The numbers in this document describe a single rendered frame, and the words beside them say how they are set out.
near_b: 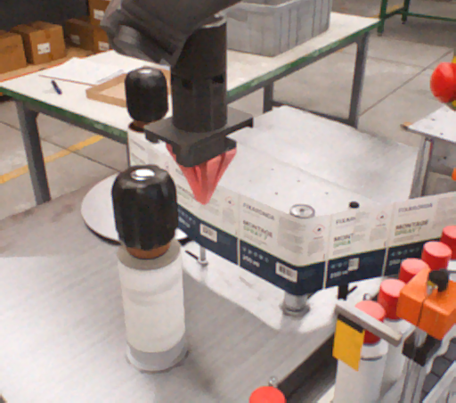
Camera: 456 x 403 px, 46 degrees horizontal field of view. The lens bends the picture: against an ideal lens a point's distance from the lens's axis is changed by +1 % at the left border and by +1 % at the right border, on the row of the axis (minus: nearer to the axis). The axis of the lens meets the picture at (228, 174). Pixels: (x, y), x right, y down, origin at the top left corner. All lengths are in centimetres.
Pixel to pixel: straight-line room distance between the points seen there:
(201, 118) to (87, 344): 46
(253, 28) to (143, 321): 185
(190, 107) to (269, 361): 44
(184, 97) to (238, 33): 197
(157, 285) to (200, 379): 16
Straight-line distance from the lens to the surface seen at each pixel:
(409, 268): 69
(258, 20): 242
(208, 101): 52
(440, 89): 55
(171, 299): 74
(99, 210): 115
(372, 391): 68
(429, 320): 48
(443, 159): 97
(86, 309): 93
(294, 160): 146
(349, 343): 57
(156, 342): 78
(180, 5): 39
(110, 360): 85
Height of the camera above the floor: 150
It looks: 29 degrees down
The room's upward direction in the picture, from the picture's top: straight up
